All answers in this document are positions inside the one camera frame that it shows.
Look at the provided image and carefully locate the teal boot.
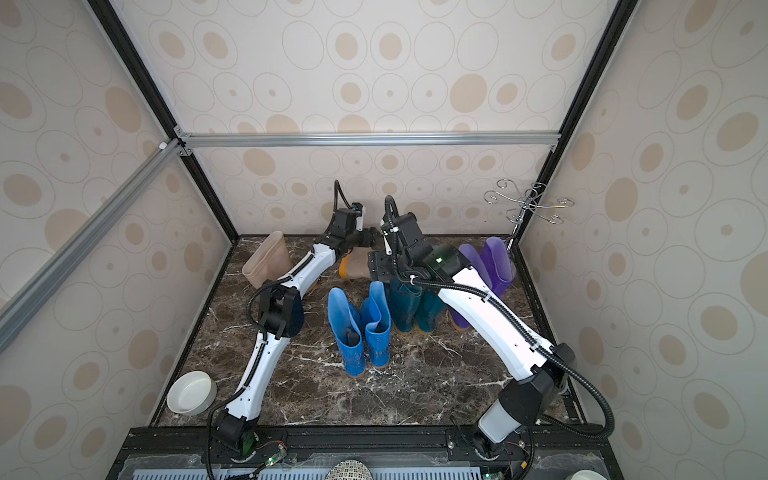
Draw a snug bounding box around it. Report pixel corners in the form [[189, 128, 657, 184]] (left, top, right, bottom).
[[387, 278, 423, 333], [414, 289, 446, 333]]

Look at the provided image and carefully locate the blue boot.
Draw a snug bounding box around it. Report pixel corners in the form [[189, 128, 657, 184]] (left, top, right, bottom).
[[361, 281, 392, 368], [327, 288, 365, 377]]

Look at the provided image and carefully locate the beige boot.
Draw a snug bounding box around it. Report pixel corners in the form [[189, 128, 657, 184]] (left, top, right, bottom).
[[339, 247, 373, 280], [241, 231, 294, 289]]

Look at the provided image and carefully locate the purple boot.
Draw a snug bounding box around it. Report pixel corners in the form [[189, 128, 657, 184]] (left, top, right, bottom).
[[480, 237, 516, 298], [448, 243, 492, 331]]

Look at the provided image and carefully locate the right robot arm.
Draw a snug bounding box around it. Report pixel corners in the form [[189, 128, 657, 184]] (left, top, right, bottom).
[[380, 205, 574, 456]]

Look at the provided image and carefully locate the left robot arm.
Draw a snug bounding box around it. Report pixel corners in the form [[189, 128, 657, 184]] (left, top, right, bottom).
[[208, 202, 371, 457]]

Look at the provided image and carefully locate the white round bowl left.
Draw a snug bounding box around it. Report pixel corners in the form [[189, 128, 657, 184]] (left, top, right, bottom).
[[166, 371, 218, 416]]

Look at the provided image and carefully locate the patterned round bowl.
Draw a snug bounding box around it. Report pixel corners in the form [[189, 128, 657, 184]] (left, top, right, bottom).
[[325, 460, 373, 480]]

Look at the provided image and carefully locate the chrome wire stand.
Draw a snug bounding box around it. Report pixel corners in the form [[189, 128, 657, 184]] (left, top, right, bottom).
[[483, 178, 575, 238]]

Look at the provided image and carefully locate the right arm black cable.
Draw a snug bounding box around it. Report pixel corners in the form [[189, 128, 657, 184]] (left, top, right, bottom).
[[407, 275, 616, 439]]

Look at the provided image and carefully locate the horizontal aluminium rail back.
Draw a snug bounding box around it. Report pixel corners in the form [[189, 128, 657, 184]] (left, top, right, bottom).
[[181, 131, 560, 148]]

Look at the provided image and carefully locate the black base frame front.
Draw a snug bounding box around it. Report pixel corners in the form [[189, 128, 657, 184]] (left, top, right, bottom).
[[107, 426, 623, 479]]

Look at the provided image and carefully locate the diagonal aluminium rail left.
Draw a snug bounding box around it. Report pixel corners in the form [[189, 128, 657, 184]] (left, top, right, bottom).
[[1, 139, 182, 350]]

